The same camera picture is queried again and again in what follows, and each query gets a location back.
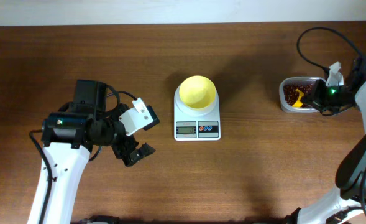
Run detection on yellow plastic measuring scoop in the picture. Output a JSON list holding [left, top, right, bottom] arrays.
[[292, 89, 304, 108]]

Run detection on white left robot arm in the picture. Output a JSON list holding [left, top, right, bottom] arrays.
[[28, 80, 160, 223]]

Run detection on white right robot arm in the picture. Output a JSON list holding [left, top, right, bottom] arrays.
[[284, 54, 366, 224]]

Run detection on white digital kitchen scale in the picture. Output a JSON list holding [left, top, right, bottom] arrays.
[[173, 84, 221, 141]]

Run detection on yellow plastic bowl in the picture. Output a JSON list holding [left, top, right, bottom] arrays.
[[178, 75, 216, 110]]

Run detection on red beans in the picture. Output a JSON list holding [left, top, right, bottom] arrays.
[[283, 84, 313, 108]]

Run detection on clear plastic bean container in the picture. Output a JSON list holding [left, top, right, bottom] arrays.
[[279, 77, 324, 113]]

